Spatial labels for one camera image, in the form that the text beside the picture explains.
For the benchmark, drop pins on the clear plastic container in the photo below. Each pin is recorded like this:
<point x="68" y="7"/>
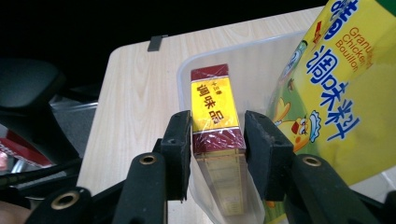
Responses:
<point x="249" y="77"/>

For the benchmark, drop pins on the red and yellow seasoning box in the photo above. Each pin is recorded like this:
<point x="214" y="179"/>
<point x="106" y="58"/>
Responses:
<point x="214" y="99"/>

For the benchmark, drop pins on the dark rounded object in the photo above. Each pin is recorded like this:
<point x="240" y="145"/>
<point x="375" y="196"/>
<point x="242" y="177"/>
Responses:
<point x="28" y="93"/>

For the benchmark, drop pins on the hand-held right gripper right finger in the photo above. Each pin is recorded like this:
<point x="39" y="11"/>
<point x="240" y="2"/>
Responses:
<point x="267" y="155"/>

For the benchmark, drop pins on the yellow spouted seasoning pouch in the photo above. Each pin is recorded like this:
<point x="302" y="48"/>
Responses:
<point x="342" y="93"/>

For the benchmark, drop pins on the black table edge clip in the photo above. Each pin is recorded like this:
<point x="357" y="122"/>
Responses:
<point x="156" y="42"/>

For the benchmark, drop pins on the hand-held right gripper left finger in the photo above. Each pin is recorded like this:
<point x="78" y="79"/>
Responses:
<point x="176" y="155"/>

